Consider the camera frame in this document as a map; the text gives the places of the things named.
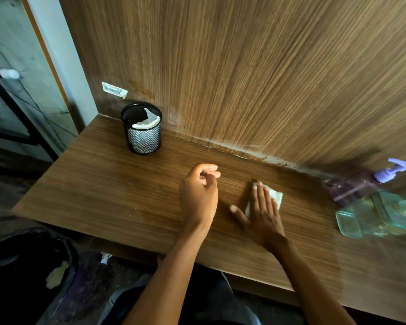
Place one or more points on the person's dark trousers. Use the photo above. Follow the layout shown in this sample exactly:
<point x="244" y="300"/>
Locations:
<point x="206" y="297"/>

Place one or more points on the person's left hand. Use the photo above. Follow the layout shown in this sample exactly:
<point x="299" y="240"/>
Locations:
<point x="197" y="199"/>

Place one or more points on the black mesh pen holder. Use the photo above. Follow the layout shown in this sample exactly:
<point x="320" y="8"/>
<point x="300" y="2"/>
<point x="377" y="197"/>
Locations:
<point x="142" y="131"/>

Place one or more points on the person's right middle finger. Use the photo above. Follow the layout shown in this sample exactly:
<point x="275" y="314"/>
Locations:
<point x="261" y="196"/>

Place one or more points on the person's left forearm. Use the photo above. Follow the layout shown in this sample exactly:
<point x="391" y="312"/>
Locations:
<point x="169" y="280"/>

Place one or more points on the person's left fingers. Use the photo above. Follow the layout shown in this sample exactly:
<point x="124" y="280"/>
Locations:
<point x="208" y="174"/>

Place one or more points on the person's right thumb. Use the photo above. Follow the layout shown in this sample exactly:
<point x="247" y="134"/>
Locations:
<point x="239" y="214"/>

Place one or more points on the green clear plastic container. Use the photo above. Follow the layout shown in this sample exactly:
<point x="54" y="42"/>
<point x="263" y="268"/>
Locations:
<point x="375" y="214"/>

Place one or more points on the black trash bin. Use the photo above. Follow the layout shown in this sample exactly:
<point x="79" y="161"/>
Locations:
<point x="27" y="270"/>

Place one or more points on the person's right little finger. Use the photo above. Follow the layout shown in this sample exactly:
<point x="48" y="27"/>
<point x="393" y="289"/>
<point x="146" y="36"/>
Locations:
<point x="276" y="208"/>

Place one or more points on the crumpled paper in bin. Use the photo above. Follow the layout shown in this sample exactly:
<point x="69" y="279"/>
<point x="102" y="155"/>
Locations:
<point x="56" y="274"/>

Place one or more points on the purple pump dispenser bottle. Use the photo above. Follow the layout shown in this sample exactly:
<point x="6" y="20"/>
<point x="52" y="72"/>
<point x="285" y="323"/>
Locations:
<point x="368" y="182"/>

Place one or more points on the white barcode sticker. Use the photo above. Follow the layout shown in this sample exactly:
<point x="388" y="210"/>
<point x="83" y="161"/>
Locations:
<point x="114" y="89"/>

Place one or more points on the person's right hand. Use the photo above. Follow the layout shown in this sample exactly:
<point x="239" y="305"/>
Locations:
<point x="264" y="219"/>

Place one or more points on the white paper in holder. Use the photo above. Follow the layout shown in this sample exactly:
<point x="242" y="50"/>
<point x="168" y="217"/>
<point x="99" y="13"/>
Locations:
<point x="147" y="122"/>

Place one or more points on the black metal frame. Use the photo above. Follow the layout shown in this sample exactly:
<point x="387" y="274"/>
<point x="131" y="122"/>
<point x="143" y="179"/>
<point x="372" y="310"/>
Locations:
<point x="13" y="108"/>

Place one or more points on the white tissue paper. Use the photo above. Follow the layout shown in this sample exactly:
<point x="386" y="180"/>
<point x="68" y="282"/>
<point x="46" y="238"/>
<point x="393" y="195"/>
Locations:
<point x="276" y="196"/>

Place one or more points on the person's right forearm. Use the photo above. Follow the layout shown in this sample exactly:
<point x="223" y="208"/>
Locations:
<point x="308" y="284"/>

